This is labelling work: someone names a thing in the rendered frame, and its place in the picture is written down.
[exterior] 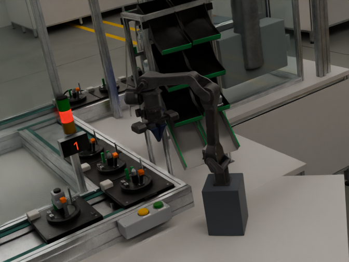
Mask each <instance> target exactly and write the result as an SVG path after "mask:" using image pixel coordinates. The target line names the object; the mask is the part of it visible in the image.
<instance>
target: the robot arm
mask: <svg viewBox="0 0 349 262"><path fill-rule="evenodd" d="M184 84H188V85H189V86H190V87H191V89H192V90H193V92H194V93H195V94H196V95H197V96H198V97H199V98H200V101H201V104H202V106H203V107H204V109H205V119H206V134H207V145H206V146H205V147H204V148H203V149H202V153H203V160H204V162H205V164H206V165H207V166H208V168H209V170H210V171H211V173H214V183H213V186H230V183H231V180H232V177H230V176H229V169H228V165H229V164H230V161H231V159H230V158H229V157H228V156H227V155H226V154H225V153H224V151H223V147H222V145H221V144H220V142H219V127H218V109H217V107H218V103H219V99H220V92H221V89H220V86H219V85H218V84H216V83H214V82H212V81H211V80H210V79H208V78H206V77H204V76H202V75H200V74H198V73H197V72H196V71H191V72H180V73H166V74H162V73H159V72H154V71H147V72H146V73H144V74H143V75H142V76H140V77H139V78H138V85H137V87H136V88H132V87H127V88H126V89H125V90H126V92H125V98H124V101H125V103H126V104H128V105H141V104H142V103H143V102H144V105H145V107H144V109H143V110H141V109H140V108H139V109H136V110H135V113H136V117H141V118H144V119H145V120H147V122H145V123H142V122H140V121H139V122H136V123H133V124H132V126H131V130H132V131H133V132H135V133H137V134H141V133H144V132H146V130H147V129H148V130H150V131H151V132H152V133H153V135H154V137H155V138H156V140H157V141H158V142H160V141H161V138H162V135H163V132H164V129H165V127H166V126H167V124H166V123H165V120H167V119H171V120H172V121H175V120H178V119H179V114H178V113H177V112H176V111H173V110H168V111H165V112H164V113H163V116H162V114H161V109H162V107H161V106H160V105H159V99H158V95H159V94H160V93H161V92H162V90H161V89H159V88H158V87H159V86H167V85H184ZM200 85H203V86H204V88H202V87H201V86H200ZM144 90H145V91H144Z"/></svg>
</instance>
